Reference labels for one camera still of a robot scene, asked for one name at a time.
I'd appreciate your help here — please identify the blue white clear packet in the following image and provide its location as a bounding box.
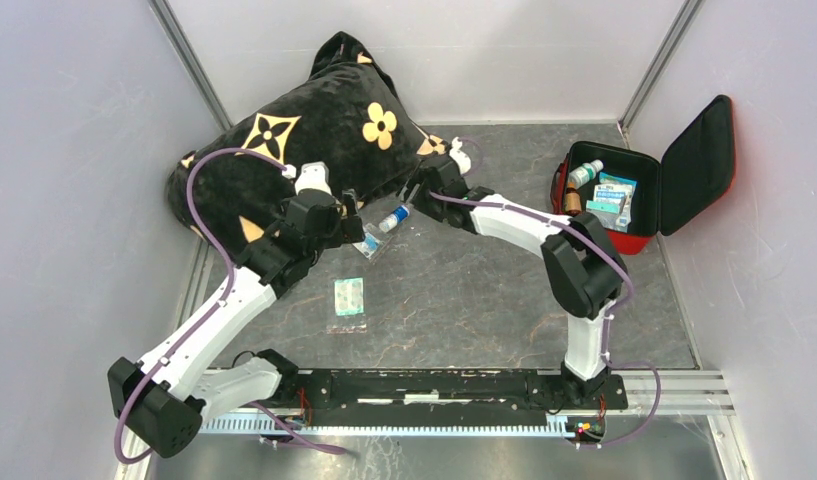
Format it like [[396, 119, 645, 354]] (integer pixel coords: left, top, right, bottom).
[[352, 232, 390, 262]]

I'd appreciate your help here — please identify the white bottle blue label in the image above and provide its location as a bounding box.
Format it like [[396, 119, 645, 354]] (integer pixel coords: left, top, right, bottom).
[[378, 205, 410, 233]]

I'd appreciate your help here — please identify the teal plaster packet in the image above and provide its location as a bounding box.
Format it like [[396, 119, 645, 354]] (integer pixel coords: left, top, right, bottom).
[[334, 278, 364, 316]]

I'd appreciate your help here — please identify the brown bottle orange cap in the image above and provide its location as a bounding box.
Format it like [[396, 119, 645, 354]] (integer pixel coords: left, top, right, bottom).
[[563, 182, 583, 216]]

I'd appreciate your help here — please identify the white bottle green label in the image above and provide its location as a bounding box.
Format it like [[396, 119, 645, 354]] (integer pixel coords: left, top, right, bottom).
[[567, 159, 604, 189]]

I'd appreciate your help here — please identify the white blue gauze packet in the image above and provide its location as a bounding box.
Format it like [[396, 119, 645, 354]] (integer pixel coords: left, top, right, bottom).
[[593, 184, 635, 209]]

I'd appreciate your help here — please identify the blue white wipes pack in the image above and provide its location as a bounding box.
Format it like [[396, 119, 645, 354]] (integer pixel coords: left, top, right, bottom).
[[599, 173, 637, 233]]

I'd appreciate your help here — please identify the red medicine kit case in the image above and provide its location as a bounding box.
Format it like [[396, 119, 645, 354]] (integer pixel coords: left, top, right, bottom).
[[549, 94, 736, 255]]

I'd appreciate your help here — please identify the small clear zip bag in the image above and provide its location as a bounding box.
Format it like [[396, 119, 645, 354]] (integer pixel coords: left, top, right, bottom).
[[586, 200, 623, 215]]

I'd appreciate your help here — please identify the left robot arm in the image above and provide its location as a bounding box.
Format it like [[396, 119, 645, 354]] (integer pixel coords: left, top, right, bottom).
[[107, 188, 363, 464]]

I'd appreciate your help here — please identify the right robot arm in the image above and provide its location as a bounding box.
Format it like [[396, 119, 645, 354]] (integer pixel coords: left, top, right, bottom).
[[398, 156, 632, 408]]

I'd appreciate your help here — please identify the black pillow with gold flowers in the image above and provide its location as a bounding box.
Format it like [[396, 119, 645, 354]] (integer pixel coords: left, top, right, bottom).
[[165, 32, 450, 256]]

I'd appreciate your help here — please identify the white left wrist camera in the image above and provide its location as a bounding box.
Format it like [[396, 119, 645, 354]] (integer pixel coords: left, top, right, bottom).
[[282, 162, 332, 195]]

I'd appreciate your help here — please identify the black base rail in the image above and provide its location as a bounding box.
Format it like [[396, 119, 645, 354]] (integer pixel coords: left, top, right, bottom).
[[262, 368, 629, 427]]

